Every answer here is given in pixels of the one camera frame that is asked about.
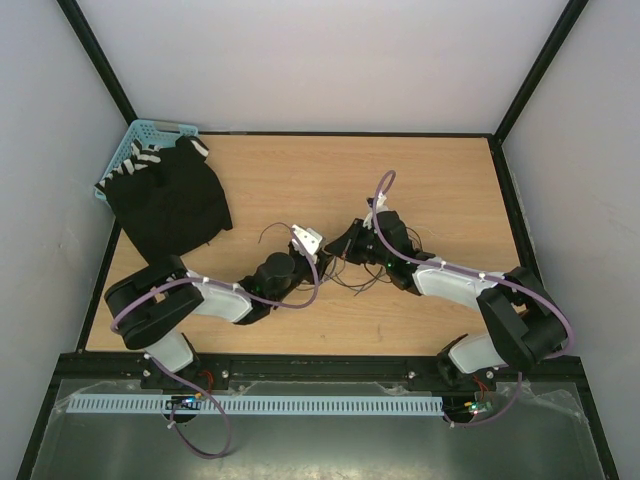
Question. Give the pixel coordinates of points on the circuit board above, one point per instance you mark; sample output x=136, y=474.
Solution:
x=184, y=402
x=478, y=407

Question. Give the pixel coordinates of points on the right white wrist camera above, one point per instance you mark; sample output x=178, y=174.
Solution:
x=376, y=205

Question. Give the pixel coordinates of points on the black white striped cloth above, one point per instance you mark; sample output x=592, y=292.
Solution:
x=185, y=148

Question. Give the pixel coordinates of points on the left black frame post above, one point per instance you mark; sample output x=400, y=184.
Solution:
x=89, y=42

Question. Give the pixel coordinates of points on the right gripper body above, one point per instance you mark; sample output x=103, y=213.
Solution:
x=365, y=248

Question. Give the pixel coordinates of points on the right black frame post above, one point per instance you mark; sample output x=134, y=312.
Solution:
x=554, y=42

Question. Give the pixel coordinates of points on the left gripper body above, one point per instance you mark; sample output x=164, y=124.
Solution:
x=302, y=269

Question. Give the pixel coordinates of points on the black frame post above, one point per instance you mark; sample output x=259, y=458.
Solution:
x=554, y=42
x=89, y=42

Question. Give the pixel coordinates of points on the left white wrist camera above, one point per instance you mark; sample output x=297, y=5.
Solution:
x=306, y=240

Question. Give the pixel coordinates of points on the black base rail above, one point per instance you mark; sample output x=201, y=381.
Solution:
x=417, y=373

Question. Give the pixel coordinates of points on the light blue plastic basket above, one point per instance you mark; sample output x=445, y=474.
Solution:
x=146, y=135

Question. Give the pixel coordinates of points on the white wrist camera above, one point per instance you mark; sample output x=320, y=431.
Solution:
x=306, y=240
x=376, y=205

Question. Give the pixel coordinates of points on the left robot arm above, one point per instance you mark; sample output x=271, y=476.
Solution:
x=148, y=305

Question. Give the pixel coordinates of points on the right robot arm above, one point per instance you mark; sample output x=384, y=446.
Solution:
x=522, y=326

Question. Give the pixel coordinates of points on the left circuit board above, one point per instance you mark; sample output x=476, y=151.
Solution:
x=184, y=402

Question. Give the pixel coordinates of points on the light blue slotted cable duct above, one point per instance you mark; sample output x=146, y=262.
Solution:
x=262, y=405

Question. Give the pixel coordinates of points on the right circuit board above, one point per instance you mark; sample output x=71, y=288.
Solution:
x=478, y=407

